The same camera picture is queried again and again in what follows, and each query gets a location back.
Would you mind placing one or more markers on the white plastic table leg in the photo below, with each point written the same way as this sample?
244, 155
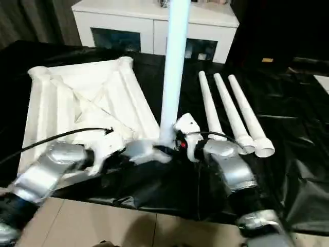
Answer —
234, 113
174, 64
252, 118
212, 108

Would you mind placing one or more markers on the white plastic table top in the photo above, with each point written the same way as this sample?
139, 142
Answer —
90, 97

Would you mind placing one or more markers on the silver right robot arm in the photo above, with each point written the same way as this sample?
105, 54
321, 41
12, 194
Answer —
231, 167

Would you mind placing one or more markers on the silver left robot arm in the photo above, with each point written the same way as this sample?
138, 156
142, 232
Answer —
51, 167

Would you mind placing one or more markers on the white jar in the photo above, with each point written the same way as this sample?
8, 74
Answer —
203, 56
189, 52

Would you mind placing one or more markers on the black mat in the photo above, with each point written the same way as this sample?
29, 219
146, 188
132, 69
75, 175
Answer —
282, 154

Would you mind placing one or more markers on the small yellow box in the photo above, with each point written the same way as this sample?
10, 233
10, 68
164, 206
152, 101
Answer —
267, 60

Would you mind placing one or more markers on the white cabinet with glass doors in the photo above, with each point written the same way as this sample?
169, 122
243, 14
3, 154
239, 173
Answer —
123, 18

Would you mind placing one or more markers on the white sheet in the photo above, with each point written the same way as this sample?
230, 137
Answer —
322, 83

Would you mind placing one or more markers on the grey curtain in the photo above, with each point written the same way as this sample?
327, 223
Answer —
36, 23

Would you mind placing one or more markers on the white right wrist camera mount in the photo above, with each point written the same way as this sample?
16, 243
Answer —
190, 128

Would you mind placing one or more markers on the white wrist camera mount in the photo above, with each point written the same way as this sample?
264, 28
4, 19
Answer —
190, 128
105, 151

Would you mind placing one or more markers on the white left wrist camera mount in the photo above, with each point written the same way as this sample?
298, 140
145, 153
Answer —
105, 151

